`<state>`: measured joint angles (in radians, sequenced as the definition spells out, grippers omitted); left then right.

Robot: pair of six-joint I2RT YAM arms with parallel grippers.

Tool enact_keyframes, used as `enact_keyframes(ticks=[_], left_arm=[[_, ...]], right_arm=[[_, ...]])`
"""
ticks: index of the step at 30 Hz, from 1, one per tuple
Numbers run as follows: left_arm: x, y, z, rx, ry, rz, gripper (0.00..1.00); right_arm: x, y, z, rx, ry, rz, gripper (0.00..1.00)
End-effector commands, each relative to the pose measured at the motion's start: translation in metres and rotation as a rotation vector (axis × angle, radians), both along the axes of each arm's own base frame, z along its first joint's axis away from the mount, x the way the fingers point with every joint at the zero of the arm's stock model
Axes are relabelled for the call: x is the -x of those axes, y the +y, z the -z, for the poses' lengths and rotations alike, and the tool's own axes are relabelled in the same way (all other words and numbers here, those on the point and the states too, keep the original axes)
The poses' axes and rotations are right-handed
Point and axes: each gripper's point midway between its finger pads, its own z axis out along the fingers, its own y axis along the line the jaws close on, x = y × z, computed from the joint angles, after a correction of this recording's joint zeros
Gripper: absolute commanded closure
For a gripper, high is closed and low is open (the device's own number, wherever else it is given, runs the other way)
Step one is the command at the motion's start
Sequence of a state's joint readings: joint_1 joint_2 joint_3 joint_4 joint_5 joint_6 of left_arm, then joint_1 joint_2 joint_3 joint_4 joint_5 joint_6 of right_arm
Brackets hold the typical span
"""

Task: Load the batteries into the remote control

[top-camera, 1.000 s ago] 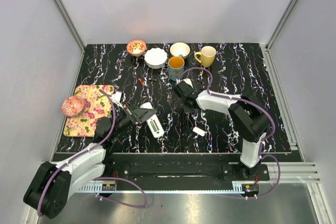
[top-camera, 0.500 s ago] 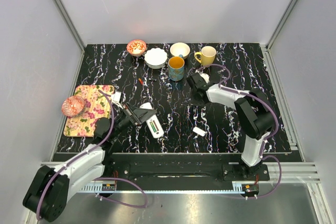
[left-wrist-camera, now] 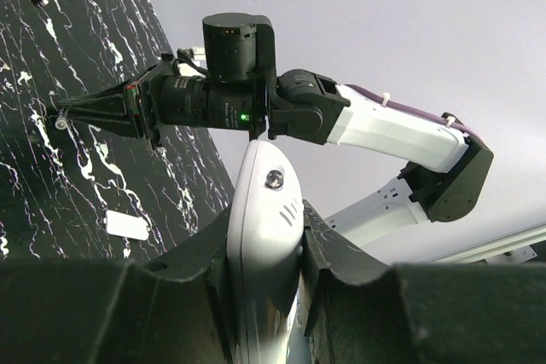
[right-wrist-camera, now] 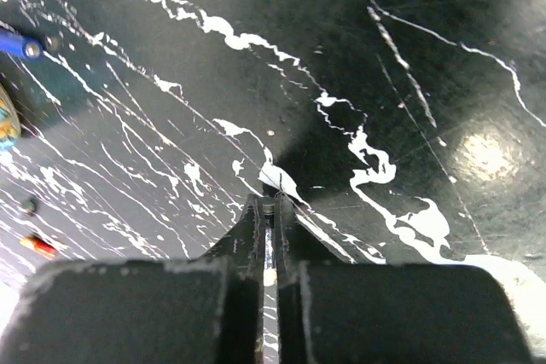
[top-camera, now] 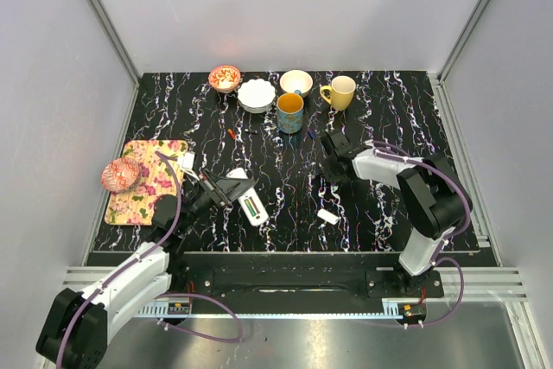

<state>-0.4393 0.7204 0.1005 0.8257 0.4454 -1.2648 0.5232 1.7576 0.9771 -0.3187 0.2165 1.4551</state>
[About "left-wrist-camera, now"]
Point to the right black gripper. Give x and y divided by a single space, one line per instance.
161 96

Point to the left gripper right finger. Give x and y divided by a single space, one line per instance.
357 309

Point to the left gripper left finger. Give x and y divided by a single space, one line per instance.
174 309

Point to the white battery cover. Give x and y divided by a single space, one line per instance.
126 226

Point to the white remote control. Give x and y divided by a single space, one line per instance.
264 244

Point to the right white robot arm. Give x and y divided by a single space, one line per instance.
239 89

